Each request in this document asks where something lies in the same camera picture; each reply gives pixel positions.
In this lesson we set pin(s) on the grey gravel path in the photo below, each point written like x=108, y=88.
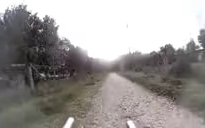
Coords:
x=123, y=100

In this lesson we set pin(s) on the robot's own part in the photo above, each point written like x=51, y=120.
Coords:
x=131, y=124
x=68, y=123

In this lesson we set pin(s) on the row of trees and bushes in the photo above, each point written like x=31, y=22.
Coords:
x=170, y=55

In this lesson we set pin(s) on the grass verge with weeds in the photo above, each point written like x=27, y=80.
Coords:
x=30, y=106

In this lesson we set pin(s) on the grass verge with bushes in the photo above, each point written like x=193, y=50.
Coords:
x=190, y=90

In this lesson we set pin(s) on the wooden rail fence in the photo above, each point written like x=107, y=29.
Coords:
x=30, y=74

